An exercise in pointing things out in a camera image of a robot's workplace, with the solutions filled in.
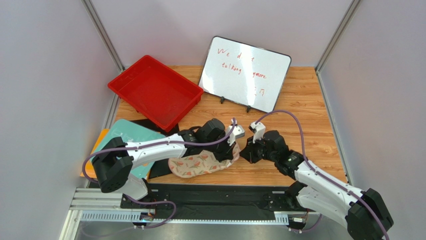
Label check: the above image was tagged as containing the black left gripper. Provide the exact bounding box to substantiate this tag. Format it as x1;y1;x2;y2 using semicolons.
204;131;237;163

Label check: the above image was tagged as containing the floral mesh laundry bag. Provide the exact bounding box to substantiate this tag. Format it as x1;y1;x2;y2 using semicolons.
168;126;240;178

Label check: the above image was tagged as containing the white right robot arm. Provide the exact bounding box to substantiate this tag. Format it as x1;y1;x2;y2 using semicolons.
240;130;394;240

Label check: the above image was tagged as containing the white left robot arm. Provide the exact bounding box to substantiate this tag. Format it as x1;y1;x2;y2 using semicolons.
88;118;245;200

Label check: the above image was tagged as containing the red plastic tray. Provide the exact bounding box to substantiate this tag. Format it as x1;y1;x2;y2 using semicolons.
107;55;204;132

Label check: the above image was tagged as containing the black board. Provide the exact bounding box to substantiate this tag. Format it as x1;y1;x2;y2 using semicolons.
131;119;180;179

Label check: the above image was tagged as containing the white dry-erase board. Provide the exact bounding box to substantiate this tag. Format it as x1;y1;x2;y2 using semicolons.
198;36;292;113

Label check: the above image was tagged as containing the teal board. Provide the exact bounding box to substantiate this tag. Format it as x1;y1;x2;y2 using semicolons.
92;119;166;180

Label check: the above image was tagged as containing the orange board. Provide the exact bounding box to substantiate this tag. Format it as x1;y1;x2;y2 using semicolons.
80;128;111;179

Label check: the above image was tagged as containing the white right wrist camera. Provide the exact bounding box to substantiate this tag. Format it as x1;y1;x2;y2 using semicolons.
249;121;266;143

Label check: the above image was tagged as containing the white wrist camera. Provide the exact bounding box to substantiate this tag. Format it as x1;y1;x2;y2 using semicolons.
249;121;266;143
225;125;245;146

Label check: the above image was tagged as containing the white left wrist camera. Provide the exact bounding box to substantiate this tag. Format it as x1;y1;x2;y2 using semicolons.
225;125;245;146

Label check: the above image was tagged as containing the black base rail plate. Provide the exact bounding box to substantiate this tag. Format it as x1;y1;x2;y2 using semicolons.
120;183;318;222

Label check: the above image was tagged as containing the aluminium frame rail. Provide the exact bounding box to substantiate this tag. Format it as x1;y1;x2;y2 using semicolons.
59;186;380;240

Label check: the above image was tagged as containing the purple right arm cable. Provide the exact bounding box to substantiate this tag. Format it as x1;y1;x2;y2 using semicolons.
254;109;390;240

